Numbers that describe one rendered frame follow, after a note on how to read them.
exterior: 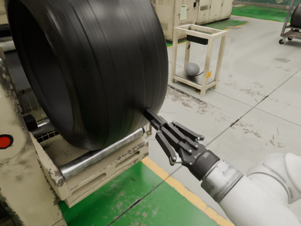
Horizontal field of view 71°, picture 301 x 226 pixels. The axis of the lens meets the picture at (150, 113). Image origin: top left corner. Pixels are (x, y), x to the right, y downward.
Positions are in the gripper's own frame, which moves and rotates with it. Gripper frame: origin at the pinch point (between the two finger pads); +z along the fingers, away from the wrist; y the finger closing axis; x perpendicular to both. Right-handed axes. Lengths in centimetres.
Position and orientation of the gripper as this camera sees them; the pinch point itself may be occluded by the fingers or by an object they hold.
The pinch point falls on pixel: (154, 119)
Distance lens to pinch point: 61.0
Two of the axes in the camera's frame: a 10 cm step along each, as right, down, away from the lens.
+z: -6.6, -6.0, 4.5
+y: -7.3, 3.8, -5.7
